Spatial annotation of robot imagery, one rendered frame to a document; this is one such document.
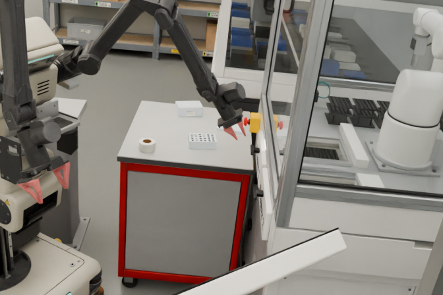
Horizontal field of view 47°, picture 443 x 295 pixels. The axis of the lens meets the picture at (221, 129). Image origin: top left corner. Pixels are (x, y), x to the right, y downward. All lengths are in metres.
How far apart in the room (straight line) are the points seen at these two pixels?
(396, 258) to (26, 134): 1.13
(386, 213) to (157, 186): 1.07
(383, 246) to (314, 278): 0.24
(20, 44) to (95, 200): 1.99
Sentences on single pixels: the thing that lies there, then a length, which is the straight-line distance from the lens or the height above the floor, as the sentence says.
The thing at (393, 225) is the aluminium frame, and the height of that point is 0.99.
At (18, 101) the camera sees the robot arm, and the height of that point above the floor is 1.26.
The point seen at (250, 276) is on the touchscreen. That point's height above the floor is 1.18.
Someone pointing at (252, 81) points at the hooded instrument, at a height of 0.90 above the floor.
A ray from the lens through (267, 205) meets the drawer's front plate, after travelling 1.66.
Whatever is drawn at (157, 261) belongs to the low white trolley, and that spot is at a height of 0.20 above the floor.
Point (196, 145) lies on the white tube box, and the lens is 2.28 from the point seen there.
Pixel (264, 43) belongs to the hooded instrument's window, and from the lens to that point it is 2.72.
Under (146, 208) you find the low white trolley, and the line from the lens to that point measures 2.35.
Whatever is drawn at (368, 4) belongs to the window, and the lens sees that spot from 1.33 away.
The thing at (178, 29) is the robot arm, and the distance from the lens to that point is 1.65.
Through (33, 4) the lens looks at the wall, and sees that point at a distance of 6.46.
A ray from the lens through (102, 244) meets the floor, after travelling 2.94.
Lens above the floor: 1.83
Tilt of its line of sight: 25 degrees down
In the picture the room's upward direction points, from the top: 7 degrees clockwise
